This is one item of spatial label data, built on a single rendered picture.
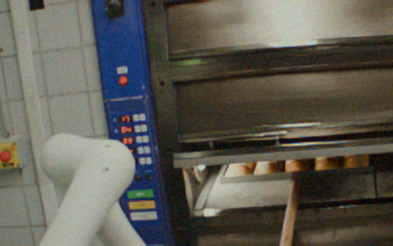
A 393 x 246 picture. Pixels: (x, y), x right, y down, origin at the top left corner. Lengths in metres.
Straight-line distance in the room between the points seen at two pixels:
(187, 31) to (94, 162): 0.91
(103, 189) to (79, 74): 0.99
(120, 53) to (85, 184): 0.92
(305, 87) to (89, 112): 0.71
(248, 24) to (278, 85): 0.22
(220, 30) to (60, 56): 0.54
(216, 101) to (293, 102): 0.24
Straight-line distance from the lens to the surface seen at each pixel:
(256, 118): 2.67
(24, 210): 2.99
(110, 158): 1.84
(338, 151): 2.55
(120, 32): 2.68
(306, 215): 2.78
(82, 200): 1.82
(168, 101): 2.72
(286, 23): 2.61
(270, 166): 3.07
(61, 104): 2.82
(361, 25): 2.60
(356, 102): 2.66
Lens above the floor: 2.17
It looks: 18 degrees down
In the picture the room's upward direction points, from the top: 6 degrees counter-clockwise
